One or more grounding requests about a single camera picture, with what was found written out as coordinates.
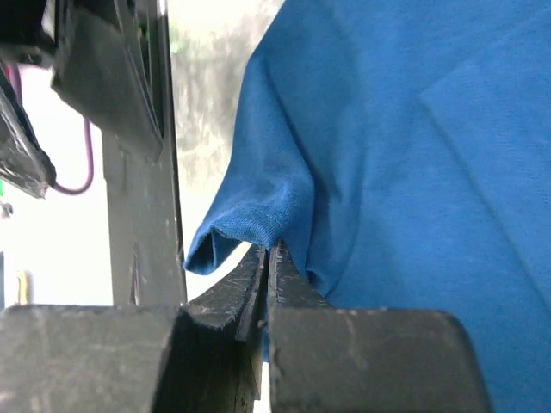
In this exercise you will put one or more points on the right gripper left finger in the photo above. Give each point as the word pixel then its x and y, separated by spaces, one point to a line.
pixel 205 356

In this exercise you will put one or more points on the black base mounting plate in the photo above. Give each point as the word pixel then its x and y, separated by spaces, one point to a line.
pixel 113 67

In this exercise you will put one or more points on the blue printed t-shirt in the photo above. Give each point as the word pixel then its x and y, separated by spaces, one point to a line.
pixel 401 151

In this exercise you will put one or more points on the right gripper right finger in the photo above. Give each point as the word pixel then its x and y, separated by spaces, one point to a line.
pixel 326 359

